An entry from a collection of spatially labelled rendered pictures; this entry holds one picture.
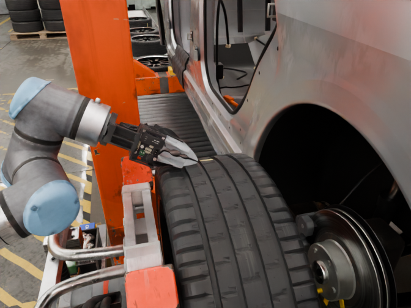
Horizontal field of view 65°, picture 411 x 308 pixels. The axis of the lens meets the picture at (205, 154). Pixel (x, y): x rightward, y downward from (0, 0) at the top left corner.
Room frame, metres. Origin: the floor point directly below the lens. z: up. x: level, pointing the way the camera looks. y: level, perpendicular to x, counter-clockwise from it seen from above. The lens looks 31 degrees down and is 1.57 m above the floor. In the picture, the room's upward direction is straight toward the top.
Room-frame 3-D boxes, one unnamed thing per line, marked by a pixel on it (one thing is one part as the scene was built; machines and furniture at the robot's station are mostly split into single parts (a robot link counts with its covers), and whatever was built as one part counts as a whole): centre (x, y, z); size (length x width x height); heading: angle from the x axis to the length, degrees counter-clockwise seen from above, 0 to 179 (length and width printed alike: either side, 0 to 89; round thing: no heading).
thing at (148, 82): (2.92, 0.44, 0.69); 0.52 x 0.17 x 0.35; 104
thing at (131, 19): (7.56, 1.50, 0.39); 0.66 x 0.66 x 0.24
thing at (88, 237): (0.95, 0.51, 0.51); 0.20 x 0.14 x 0.13; 13
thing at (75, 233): (0.62, 0.38, 0.93); 0.09 x 0.05 x 0.05; 104
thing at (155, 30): (6.19, 1.15, 0.39); 0.66 x 0.66 x 0.24
